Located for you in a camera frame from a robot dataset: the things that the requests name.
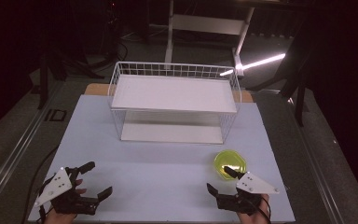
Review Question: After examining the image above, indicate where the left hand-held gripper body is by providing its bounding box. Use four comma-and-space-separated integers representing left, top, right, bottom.
33, 166, 101, 217

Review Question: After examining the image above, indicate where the white wire shelf rack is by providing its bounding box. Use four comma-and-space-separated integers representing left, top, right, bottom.
106, 61, 242, 146

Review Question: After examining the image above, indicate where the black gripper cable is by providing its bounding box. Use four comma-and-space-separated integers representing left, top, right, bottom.
244, 198, 272, 224

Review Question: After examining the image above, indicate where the white metal table frame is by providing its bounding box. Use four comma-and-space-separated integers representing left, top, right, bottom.
163, 0, 255, 78

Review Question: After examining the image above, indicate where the black floor cable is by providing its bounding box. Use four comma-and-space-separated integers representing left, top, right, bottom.
21, 145, 60, 224

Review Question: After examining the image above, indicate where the black angled stand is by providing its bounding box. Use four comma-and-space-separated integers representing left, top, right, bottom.
247, 27, 312, 127

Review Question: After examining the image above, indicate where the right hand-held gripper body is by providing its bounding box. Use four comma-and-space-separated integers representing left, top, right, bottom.
215, 171, 280, 217

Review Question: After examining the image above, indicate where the person's left hand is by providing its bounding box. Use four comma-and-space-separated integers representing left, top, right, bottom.
44, 178, 88, 224

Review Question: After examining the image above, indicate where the green plastic bowl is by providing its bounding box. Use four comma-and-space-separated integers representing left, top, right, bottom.
213, 149, 248, 181

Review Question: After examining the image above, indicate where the person's right hand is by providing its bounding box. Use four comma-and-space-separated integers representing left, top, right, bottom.
237, 194, 272, 224

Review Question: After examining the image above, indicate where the black looped cable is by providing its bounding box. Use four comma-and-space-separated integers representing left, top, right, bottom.
117, 39, 130, 63

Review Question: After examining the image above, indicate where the metal floor rail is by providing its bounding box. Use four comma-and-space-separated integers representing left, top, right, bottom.
0, 81, 63, 207
287, 97, 347, 224

